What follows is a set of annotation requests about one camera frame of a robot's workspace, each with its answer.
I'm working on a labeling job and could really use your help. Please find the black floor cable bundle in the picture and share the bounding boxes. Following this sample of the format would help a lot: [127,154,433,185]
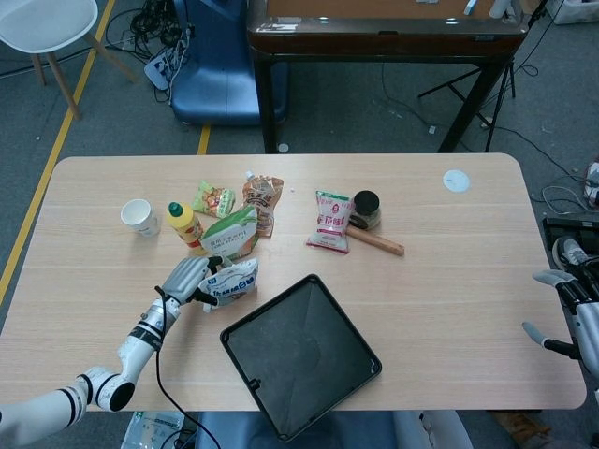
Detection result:
[105,0,193,62]

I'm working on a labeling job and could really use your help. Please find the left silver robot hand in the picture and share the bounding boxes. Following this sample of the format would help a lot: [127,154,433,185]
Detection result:
[161,255,226,306]

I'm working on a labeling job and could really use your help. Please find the yellow squeeze bottle green cap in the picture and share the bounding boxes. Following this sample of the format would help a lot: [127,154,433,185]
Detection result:
[167,201,206,250]

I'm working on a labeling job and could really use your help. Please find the blue chair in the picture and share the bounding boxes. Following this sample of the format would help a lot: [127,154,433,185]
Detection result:
[170,0,287,127]

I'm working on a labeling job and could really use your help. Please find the corn starch bag green top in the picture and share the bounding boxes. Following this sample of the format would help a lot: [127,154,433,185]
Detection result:
[200,204,261,261]

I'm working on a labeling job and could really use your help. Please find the grey white sneaker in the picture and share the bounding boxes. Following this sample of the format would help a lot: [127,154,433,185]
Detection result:
[551,236,592,268]

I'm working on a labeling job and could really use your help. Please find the brown spout pouch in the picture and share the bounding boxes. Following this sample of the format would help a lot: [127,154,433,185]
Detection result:
[241,170,285,239]

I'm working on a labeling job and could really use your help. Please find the dark brown mahjong table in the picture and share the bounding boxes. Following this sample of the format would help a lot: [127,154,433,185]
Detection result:
[246,0,525,154]

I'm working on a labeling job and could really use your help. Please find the black plastic tray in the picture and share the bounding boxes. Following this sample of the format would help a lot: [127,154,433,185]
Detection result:
[219,273,383,443]

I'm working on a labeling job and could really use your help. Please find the wooden rolling pin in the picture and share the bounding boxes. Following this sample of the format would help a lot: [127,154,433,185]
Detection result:
[344,224,405,257]

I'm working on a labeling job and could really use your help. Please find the black flat box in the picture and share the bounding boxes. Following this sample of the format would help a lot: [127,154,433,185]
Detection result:
[542,216,599,244]

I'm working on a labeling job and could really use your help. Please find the clear plastic bag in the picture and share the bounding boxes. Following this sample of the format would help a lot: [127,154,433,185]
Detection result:
[122,410,188,449]

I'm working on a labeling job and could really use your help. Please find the black tripod stand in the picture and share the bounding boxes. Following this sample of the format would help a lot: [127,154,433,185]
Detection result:
[417,46,519,130]

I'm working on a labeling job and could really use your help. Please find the blue robot torso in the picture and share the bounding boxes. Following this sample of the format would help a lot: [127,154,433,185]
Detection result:
[194,411,399,449]

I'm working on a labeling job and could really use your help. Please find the white paper cup stack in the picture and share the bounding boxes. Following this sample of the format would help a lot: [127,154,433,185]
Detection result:
[120,198,160,238]

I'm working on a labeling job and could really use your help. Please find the glass spice jar black lid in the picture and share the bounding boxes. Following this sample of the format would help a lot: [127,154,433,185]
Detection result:
[350,190,383,231]

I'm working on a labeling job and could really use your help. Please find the green snack packet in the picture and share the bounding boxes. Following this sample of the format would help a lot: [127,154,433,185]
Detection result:
[191,180,237,220]

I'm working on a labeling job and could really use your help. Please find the white blue snack packet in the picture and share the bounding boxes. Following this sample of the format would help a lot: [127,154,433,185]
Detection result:
[197,256,260,313]

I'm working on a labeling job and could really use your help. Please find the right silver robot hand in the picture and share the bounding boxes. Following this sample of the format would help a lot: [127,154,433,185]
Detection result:
[522,261,599,375]

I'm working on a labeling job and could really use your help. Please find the white chair wooden legs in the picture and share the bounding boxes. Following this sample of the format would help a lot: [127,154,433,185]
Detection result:
[0,0,137,121]

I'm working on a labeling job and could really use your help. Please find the white power strip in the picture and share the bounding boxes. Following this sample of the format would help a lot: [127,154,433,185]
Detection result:
[143,49,182,93]

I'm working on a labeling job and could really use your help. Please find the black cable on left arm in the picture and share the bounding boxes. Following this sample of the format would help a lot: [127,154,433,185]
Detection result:
[153,285,221,449]

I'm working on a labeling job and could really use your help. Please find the pink white snack packet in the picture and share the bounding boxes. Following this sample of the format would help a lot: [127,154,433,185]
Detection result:
[306,189,356,255]

